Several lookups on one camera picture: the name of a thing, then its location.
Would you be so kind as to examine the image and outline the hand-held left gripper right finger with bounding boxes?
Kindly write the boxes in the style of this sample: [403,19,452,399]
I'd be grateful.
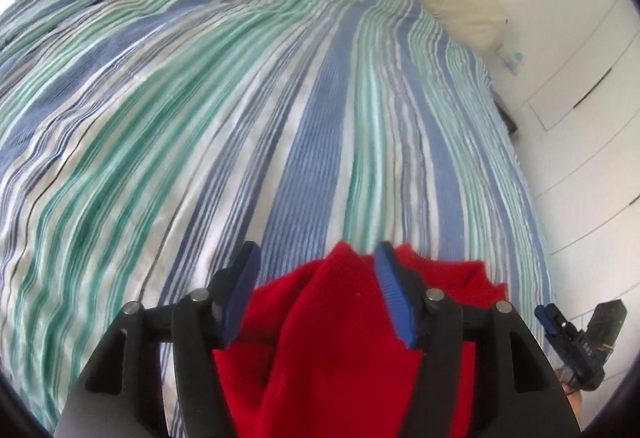
[374,241,582,438]

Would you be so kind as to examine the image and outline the striped bed cover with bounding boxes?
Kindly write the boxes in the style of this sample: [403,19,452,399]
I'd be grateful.
[0,0,553,438]

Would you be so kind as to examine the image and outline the dark wooden nightstand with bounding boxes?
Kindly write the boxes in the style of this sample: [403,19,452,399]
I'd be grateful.
[496,98,518,135]

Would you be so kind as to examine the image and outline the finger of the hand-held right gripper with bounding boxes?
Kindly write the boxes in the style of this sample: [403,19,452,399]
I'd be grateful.
[534,304,571,365]

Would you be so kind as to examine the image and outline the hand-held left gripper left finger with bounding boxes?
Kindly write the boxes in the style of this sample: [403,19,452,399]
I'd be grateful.
[55,242,262,438]

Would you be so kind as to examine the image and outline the red shirt with white print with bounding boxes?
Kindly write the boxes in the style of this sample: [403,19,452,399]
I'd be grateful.
[210,240,510,438]

